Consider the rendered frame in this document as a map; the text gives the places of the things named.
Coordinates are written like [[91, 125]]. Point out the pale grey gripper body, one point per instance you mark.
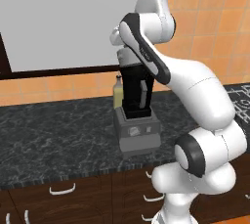
[[126, 57]]

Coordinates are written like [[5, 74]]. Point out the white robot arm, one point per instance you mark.
[[198, 91]]

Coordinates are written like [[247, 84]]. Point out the black blender jar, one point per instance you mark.
[[132, 87]]

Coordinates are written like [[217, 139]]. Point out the grey blender base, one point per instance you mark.
[[138, 133]]

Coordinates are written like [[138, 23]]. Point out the yellow oil bottle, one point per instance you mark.
[[117, 94]]

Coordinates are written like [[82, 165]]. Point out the dark framed window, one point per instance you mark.
[[65, 19]]

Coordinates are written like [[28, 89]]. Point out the narrow dark wood drawer front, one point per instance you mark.
[[127, 216], [130, 177], [128, 197]]

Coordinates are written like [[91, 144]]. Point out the black hob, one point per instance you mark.
[[242, 104]]

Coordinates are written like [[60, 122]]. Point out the wide dark wood drawer front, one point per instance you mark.
[[84, 192]]

